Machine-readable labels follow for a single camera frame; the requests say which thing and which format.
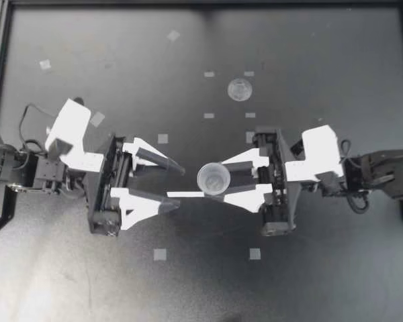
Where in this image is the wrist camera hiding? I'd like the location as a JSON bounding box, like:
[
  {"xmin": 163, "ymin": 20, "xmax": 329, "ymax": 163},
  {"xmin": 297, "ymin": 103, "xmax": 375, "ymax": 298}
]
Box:
[
  {"xmin": 44, "ymin": 98, "xmax": 105, "ymax": 174},
  {"xmin": 284, "ymin": 123, "xmax": 345, "ymax": 184}
]

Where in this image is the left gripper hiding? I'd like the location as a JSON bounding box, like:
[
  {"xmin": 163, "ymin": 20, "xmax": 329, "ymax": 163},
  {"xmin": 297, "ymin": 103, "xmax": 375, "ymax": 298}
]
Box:
[{"xmin": 83, "ymin": 133, "xmax": 187, "ymax": 237}]

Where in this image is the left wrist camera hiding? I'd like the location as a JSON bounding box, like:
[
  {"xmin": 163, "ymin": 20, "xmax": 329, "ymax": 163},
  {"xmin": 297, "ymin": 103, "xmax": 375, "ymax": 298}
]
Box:
[{"xmin": 44, "ymin": 98, "xmax": 105, "ymax": 174}]

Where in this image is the black cable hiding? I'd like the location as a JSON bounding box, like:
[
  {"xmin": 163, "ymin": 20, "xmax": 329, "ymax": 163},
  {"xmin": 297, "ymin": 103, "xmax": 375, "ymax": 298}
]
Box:
[
  {"xmin": 17, "ymin": 104, "xmax": 56, "ymax": 160},
  {"xmin": 345, "ymin": 189, "xmax": 371, "ymax": 215}
]

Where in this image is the clear plastic cup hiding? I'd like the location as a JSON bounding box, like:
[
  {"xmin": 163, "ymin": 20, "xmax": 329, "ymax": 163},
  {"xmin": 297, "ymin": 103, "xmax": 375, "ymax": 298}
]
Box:
[{"xmin": 196, "ymin": 161, "xmax": 231, "ymax": 197}]

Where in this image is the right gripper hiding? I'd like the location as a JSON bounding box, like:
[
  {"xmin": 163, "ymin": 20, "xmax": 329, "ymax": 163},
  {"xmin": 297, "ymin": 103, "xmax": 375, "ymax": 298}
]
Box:
[{"xmin": 222, "ymin": 126, "xmax": 304, "ymax": 237}]

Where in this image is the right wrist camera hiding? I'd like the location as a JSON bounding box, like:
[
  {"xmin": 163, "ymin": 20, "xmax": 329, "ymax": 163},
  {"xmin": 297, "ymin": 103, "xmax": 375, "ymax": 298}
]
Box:
[{"xmin": 284, "ymin": 123, "xmax": 345, "ymax": 184}]

